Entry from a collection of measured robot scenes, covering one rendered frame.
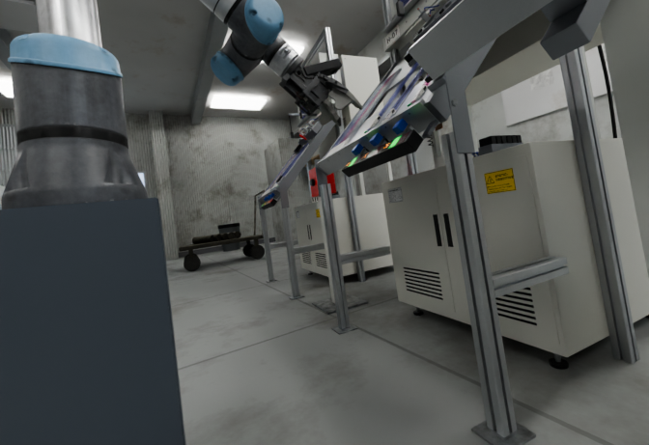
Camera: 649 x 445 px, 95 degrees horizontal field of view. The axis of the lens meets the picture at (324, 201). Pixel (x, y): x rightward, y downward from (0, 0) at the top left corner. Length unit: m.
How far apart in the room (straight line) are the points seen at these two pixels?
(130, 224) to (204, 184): 7.86
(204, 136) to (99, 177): 8.13
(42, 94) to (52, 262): 0.20
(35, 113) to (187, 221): 7.69
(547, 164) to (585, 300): 0.38
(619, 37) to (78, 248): 0.75
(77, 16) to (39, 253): 0.43
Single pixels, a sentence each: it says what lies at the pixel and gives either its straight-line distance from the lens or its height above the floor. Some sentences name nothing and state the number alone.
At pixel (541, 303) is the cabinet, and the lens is 1.02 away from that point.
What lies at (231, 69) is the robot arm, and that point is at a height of 0.84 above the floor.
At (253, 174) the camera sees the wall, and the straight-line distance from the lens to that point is 8.55.
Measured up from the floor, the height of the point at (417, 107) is 0.72.
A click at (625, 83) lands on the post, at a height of 0.63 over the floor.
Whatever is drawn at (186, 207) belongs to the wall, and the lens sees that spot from 8.16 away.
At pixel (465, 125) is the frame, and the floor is 0.65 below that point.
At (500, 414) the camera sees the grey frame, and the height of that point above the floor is 0.06.
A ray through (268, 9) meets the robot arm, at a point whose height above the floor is 0.89.
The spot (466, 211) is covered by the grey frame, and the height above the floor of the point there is 0.47.
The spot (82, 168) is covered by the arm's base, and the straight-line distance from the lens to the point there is 0.46.
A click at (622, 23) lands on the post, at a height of 0.71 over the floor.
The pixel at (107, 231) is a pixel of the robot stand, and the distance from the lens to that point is 0.42.
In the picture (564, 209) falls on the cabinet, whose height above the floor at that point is 0.43.
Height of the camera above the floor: 0.50
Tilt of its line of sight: 3 degrees up
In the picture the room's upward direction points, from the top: 8 degrees counter-clockwise
